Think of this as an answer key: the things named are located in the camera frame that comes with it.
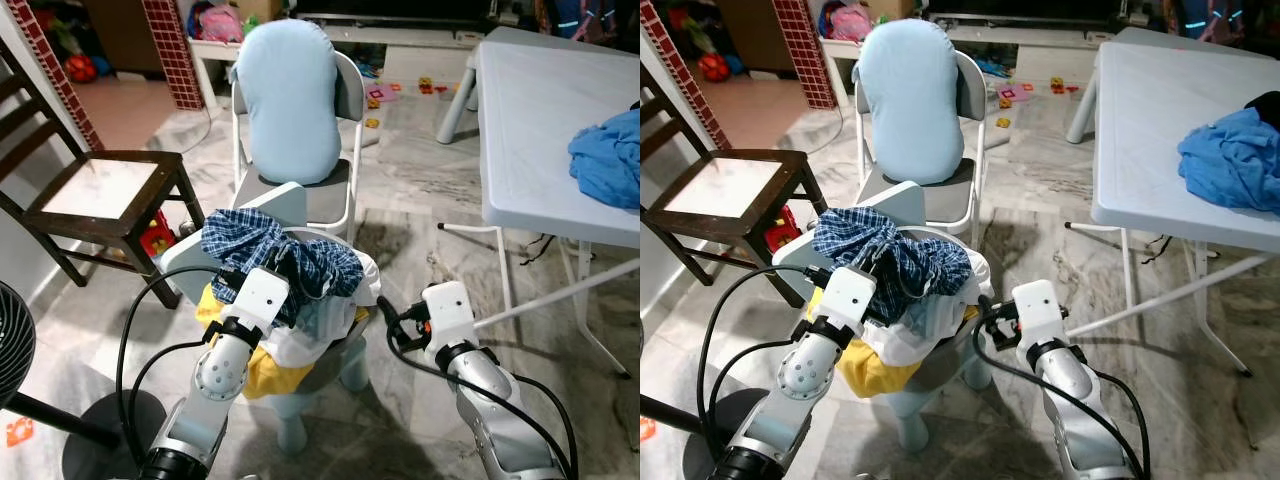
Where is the blue plaid garment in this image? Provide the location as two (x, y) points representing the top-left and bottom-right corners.
(811, 205), (974, 328)
(201, 207), (367, 328)

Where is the blue shirt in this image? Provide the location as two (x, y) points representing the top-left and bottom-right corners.
(1176, 107), (1280, 214)
(567, 107), (641, 212)

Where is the pale blue plastic child chair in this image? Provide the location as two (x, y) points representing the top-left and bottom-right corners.
(770, 180), (993, 453)
(158, 180), (383, 458)

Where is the white grey folding chair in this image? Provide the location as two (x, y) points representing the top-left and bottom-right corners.
(229, 50), (367, 243)
(853, 50), (993, 246)

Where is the yellow garment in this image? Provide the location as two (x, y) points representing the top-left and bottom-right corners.
(194, 283), (319, 401)
(833, 330), (929, 401)

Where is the red yellow toy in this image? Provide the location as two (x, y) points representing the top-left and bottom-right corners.
(765, 207), (803, 253)
(140, 210), (181, 258)

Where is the dark brown wooden chair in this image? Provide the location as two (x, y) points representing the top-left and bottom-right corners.
(0, 40), (208, 313)
(640, 62), (831, 309)

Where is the pale blue cushion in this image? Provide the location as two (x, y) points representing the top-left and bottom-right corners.
(231, 17), (343, 187)
(856, 17), (968, 187)

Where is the pale blue folding table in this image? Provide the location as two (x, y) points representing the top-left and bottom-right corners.
(1063, 26), (1280, 379)
(436, 26), (641, 379)

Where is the black floor fan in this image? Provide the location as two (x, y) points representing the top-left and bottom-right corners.
(0, 280), (168, 480)
(640, 392), (769, 480)

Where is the red brick pattern panel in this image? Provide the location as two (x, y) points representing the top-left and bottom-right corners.
(140, 0), (207, 111)
(770, 0), (837, 109)
(3, 0), (105, 153)
(640, 0), (723, 151)

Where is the pink backpack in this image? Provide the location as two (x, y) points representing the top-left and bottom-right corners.
(818, 0), (873, 45)
(188, 0), (248, 45)

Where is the white television bench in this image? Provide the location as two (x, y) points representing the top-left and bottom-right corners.
(818, 22), (1111, 81)
(188, 22), (501, 83)

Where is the black television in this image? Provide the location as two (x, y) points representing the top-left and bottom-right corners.
(925, 0), (1119, 27)
(295, 0), (493, 27)

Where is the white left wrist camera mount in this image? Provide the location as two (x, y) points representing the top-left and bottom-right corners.
(817, 265), (879, 329)
(231, 266), (292, 333)

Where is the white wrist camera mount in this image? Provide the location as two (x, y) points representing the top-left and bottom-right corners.
(1011, 279), (1070, 348)
(231, 266), (292, 333)
(419, 281), (481, 353)
(817, 265), (879, 329)

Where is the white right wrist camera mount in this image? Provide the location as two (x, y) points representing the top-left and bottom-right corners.
(1011, 279), (1070, 348)
(419, 281), (481, 353)

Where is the long black left arm cable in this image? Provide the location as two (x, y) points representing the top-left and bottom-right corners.
(114, 264), (241, 471)
(696, 263), (831, 471)

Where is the short black left arm cable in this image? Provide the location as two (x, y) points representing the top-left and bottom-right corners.
(126, 336), (216, 456)
(708, 336), (806, 456)

